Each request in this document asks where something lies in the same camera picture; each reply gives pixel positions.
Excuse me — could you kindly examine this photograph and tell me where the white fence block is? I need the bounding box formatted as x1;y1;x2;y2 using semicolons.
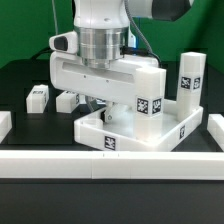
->
0;111;12;143
207;114;224;151

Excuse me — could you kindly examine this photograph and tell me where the white desk tabletop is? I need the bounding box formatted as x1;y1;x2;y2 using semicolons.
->
74;100;203;152

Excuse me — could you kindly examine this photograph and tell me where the white thin cable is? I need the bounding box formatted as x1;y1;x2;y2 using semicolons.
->
51;0;60;36

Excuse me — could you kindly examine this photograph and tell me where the white front fence bar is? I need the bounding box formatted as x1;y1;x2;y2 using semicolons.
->
0;150;224;180

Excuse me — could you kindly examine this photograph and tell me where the white left fence block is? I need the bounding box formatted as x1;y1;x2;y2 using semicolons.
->
0;111;12;143

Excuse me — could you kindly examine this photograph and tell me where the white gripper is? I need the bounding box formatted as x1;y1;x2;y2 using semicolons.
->
49;30;158;123

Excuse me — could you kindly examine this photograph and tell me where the black cable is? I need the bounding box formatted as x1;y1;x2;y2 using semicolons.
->
30;46;54;60

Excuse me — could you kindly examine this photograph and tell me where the white right fence block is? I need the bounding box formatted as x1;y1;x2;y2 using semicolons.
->
207;114;224;151

